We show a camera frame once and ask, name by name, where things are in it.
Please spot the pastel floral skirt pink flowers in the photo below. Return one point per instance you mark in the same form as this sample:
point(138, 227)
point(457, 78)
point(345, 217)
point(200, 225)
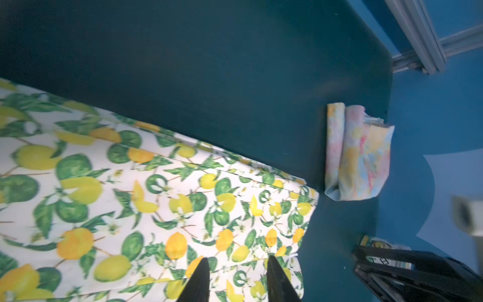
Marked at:
point(358, 153)

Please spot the lemon print skirt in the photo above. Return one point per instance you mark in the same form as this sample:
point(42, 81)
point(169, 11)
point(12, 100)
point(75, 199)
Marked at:
point(100, 207)

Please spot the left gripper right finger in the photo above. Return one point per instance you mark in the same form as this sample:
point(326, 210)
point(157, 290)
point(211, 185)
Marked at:
point(279, 287)

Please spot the aluminium frame back rail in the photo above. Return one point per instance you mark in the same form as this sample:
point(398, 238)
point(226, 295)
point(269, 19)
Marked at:
point(429, 53)

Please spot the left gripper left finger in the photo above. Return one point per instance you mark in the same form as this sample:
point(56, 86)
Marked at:
point(197, 288)

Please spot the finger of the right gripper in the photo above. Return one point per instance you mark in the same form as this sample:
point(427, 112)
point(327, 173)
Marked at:
point(406, 275)

